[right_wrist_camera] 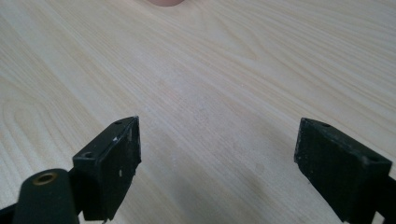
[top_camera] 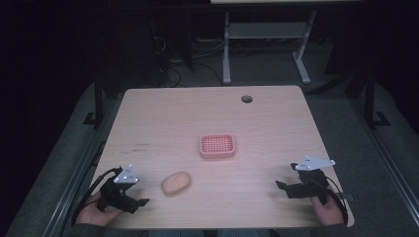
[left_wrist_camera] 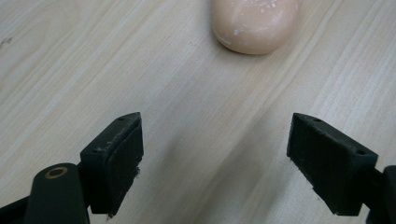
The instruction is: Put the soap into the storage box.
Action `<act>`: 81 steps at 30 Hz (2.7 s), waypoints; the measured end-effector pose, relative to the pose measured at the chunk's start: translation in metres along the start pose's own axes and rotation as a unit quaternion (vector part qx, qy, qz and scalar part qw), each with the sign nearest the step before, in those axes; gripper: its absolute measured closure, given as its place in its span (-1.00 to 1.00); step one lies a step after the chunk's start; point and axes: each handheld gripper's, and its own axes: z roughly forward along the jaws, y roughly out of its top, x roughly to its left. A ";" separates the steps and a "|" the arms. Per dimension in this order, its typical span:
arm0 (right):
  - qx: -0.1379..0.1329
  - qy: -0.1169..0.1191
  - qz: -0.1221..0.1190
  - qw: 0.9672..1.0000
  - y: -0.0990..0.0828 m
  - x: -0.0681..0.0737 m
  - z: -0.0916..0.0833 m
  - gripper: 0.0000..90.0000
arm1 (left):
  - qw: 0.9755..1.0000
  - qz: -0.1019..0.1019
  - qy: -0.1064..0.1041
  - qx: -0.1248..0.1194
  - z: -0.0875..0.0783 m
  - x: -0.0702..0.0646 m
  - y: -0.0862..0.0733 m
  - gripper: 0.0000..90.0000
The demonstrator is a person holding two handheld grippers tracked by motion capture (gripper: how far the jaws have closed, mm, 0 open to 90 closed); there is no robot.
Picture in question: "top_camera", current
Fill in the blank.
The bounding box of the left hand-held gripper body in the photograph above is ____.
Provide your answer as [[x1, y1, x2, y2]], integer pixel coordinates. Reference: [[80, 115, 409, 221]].
[[96, 164, 140, 214]]

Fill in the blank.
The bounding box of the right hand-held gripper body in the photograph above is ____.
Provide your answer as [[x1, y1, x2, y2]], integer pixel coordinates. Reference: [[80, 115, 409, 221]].
[[290, 154, 337, 205]]

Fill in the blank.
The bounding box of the person's left hand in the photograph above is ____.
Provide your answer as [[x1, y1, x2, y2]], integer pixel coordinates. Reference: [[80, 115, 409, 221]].
[[76, 191, 125, 228]]

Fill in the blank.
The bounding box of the person's right hand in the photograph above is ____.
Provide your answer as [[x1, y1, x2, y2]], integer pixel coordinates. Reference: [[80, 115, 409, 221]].
[[309, 185, 346, 227]]

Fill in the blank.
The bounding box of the pink plastic soap dish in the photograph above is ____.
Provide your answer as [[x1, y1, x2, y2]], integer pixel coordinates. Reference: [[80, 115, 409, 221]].
[[199, 132, 237, 160]]

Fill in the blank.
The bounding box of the black metal stand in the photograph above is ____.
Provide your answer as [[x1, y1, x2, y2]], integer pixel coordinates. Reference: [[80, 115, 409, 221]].
[[363, 67, 392, 130], [82, 71, 107, 130]]

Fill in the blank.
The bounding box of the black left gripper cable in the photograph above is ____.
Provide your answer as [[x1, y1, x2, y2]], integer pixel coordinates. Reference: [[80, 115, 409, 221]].
[[70, 167, 123, 229]]

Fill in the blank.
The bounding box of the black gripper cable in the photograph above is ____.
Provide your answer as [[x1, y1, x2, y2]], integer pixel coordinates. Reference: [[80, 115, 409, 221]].
[[70, 167, 123, 229], [323, 176, 350, 225]]

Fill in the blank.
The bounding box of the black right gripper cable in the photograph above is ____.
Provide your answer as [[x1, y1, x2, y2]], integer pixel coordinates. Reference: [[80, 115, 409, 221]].
[[323, 176, 350, 225]]

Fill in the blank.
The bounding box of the tangle of floor cables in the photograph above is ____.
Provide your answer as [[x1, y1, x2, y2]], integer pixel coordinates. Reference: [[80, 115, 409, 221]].
[[149, 19, 228, 89]]

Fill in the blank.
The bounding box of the white metal table frame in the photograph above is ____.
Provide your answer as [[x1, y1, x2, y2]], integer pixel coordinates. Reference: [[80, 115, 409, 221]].
[[221, 9, 318, 86]]

